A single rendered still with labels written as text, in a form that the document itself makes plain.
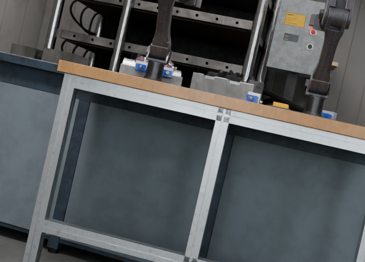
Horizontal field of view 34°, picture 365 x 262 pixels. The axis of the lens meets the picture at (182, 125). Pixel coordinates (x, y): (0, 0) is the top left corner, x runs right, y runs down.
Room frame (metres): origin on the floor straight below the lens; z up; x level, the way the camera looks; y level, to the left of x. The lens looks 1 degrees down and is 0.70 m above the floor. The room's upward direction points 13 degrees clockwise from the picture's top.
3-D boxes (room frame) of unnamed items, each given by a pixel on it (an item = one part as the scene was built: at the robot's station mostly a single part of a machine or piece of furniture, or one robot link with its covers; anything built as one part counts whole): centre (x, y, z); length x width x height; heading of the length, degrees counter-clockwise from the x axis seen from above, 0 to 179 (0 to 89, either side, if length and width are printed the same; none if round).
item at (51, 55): (2.86, 0.61, 0.84); 0.20 x 0.15 x 0.07; 167
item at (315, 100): (2.16, -0.45, 0.84); 0.20 x 0.07 x 0.08; 83
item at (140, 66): (2.42, 0.22, 0.86); 0.13 x 0.05 x 0.05; 5
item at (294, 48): (3.34, -0.54, 0.74); 0.30 x 0.22 x 1.47; 77
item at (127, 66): (2.70, 0.19, 0.86); 0.50 x 0.26 x 0.11; 5
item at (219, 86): (2.70, -0.18, 0.87); 0.50 x 0.26 x 0.14; 167
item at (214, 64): (3.74, 0.20, 1.02); 1.10 x 0.74 x 0.05; 77
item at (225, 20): (3.74, 0.20, 1.27); 1.10 x 0.74 x 0.05; 77
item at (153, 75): (2.24, 0.15, 0.84); 0.20 x 0.07 x 0.08; 83
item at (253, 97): (2.34, -0.24, 0.83); 0.13 x 0.05 x 0.05; 166
